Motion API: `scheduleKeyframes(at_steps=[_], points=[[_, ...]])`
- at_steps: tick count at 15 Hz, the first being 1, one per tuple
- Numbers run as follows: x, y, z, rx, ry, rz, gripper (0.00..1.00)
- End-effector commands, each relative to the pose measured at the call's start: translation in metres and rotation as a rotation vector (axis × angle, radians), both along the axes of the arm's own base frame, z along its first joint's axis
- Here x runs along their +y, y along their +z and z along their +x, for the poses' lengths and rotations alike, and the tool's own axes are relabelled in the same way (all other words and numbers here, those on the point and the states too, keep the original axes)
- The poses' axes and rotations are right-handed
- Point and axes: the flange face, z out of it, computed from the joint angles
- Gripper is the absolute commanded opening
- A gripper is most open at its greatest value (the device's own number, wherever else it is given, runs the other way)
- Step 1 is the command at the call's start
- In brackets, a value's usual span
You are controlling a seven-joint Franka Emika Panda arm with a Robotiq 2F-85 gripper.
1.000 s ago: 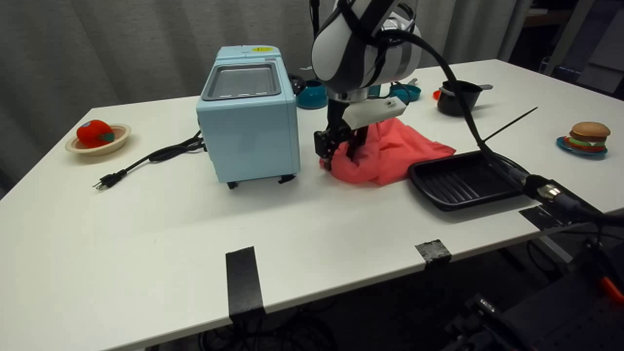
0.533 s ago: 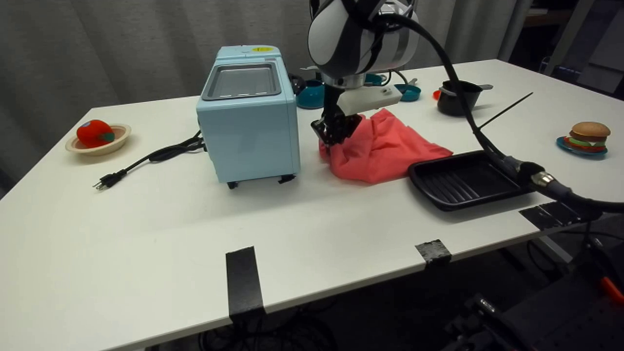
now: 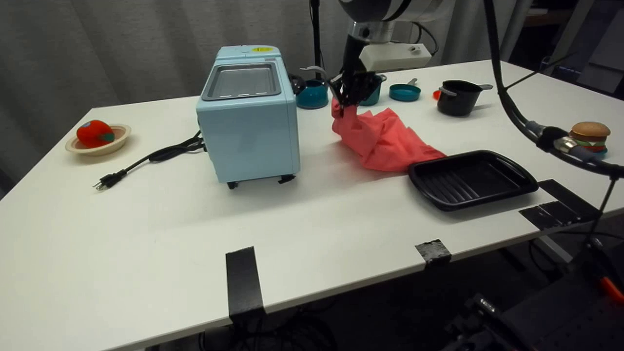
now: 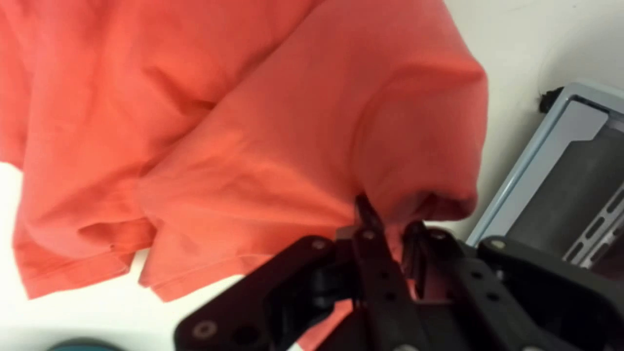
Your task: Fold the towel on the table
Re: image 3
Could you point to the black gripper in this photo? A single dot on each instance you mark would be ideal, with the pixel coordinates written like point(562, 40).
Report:
point(354, 65)

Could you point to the red cloth towel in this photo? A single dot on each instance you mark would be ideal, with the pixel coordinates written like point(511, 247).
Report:
point(383, 139)

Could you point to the teal toy pot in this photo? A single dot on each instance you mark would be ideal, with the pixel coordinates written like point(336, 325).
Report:
point(373, 98)

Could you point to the teal toy kettle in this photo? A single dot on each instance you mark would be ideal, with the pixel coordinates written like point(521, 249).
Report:
point(313, 95)

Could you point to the teal toy frying pan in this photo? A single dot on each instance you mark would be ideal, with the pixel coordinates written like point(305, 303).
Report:
point(404, 93)

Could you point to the light blue toaster oven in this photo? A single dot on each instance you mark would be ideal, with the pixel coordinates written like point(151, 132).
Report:
point(250, 130)

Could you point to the black toy pot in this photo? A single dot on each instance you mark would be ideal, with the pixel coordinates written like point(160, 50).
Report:
point(459, 98)

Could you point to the black ridged grill tray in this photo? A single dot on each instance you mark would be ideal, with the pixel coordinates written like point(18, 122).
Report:
point(474, 178)

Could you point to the toy hamburger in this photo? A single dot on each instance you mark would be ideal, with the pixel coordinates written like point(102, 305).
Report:
point(589, 135)

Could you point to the small teal toy plate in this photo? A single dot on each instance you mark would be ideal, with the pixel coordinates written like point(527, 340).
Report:
point(593, 153)

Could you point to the beige toy plate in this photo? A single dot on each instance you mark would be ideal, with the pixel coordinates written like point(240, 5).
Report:
point(98, 147)

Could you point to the red toy tomato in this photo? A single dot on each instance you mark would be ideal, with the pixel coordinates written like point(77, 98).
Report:
point(94, 134)

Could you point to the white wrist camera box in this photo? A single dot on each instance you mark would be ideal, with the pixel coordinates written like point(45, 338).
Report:
point(396, 56)

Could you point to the black camera tripod stand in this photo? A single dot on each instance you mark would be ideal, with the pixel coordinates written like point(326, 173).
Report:
point(316, 32)

